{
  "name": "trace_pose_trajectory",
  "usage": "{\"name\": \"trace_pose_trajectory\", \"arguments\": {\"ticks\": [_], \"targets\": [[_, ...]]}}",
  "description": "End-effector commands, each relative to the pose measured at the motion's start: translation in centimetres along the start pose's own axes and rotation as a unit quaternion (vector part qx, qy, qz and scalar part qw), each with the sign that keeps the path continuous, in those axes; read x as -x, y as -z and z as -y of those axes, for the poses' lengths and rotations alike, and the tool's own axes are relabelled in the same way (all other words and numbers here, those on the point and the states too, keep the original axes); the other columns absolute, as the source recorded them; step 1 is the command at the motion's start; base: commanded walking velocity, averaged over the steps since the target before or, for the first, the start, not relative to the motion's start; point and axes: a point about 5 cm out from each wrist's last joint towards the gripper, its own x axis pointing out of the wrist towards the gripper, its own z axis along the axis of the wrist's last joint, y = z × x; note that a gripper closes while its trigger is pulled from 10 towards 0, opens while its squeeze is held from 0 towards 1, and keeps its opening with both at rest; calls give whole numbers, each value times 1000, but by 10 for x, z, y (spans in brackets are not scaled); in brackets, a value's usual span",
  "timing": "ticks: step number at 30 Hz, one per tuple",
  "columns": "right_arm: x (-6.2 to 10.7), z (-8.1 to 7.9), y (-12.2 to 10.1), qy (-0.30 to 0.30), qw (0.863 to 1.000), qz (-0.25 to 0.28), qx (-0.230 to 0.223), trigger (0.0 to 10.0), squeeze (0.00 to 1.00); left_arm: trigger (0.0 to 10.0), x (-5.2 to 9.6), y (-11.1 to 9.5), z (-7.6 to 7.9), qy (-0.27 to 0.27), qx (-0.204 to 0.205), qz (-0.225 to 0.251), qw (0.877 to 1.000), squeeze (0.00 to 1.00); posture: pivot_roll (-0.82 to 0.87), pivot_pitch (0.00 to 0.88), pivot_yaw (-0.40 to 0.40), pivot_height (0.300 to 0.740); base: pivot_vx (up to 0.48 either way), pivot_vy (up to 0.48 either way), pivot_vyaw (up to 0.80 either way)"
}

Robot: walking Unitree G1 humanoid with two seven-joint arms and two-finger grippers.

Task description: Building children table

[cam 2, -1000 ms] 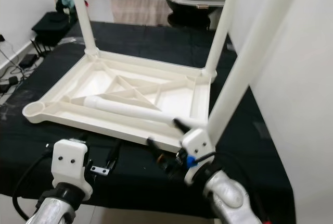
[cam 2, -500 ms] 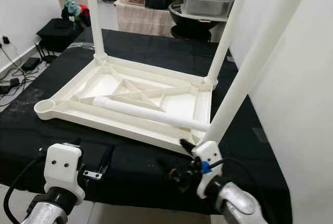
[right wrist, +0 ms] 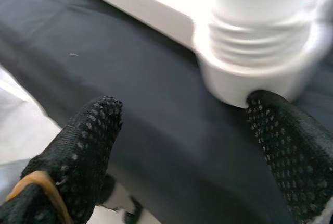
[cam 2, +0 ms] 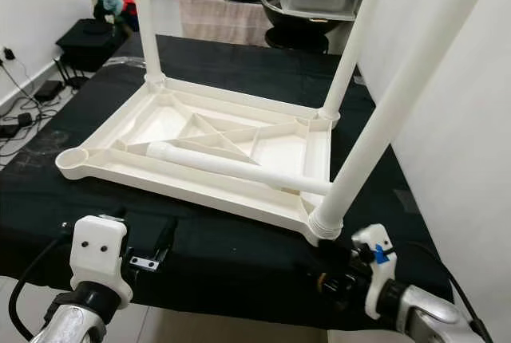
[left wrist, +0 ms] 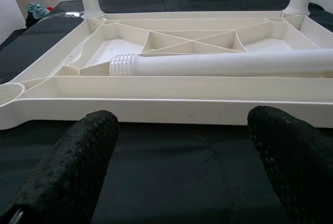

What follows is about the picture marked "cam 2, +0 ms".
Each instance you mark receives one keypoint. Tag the black oval floor object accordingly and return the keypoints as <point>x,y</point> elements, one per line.
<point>76,82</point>

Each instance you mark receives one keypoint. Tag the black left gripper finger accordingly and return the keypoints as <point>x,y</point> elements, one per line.
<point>168,238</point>

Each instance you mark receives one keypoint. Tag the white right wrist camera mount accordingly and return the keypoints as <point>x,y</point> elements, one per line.
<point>375,251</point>

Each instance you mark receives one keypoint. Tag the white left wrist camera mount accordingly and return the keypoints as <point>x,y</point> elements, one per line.
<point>100,254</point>

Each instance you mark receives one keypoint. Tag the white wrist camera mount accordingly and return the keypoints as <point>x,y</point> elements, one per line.
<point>100,254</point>
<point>375,251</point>

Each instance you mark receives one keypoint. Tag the white plastic children table top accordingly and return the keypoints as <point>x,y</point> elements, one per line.
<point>279,155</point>

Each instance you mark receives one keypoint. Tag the beige striped cloth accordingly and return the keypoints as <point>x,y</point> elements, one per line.
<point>219,20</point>

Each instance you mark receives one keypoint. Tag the black case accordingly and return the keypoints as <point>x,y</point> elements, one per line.
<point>88,44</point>

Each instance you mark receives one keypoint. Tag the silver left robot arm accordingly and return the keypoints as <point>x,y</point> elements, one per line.
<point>80,323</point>

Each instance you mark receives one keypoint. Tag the black round bowl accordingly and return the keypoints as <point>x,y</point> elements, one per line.
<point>295,30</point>

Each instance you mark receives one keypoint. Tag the black wall charger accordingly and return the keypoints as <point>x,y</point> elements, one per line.
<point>9,53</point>

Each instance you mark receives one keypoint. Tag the black power adapter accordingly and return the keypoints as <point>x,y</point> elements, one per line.
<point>48,90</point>

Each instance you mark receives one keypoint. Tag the black tablecloth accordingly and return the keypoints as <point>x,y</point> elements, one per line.
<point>40,215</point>

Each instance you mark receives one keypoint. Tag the black power strip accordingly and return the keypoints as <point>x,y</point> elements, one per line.
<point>16,125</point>

